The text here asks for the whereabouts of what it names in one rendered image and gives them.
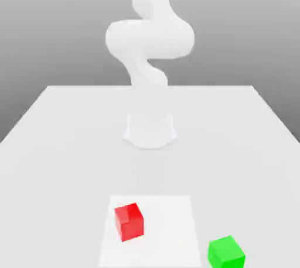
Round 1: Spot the small green cube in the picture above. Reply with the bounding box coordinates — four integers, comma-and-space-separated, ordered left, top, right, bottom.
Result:
207, 235, 246, 268

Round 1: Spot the small red cube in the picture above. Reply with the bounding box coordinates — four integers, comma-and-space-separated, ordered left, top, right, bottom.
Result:
114, 202, 144, 242

